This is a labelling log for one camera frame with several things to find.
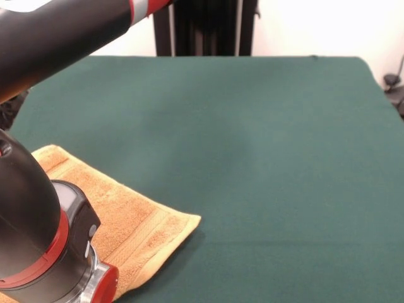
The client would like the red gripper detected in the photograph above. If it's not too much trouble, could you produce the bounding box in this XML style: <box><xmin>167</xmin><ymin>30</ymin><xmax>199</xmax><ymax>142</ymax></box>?
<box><xmin>93</xmin><ymin>264</ymin><xmax>120</xmax><ymax>303</ymax></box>

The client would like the tan terry towel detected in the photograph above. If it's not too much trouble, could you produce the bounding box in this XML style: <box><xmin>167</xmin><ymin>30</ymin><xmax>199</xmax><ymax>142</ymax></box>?
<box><xmin>31</xmin><ymin>144</ymin><xmax>202</xmax><ymax>302</ymax></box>

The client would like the dark green table cloth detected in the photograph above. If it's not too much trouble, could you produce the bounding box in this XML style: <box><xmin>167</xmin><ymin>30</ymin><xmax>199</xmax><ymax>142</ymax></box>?
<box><xmin>0</xmin><ymin>55</ymin><xmax>404</xmax><ymax>303</ymax></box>

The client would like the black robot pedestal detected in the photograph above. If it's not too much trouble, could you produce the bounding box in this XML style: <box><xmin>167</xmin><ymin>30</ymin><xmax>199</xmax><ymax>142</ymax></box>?
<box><xmin>148</xmin><ymin>0</ymin><xmax>262</xmax><ymax>57</ymax></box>

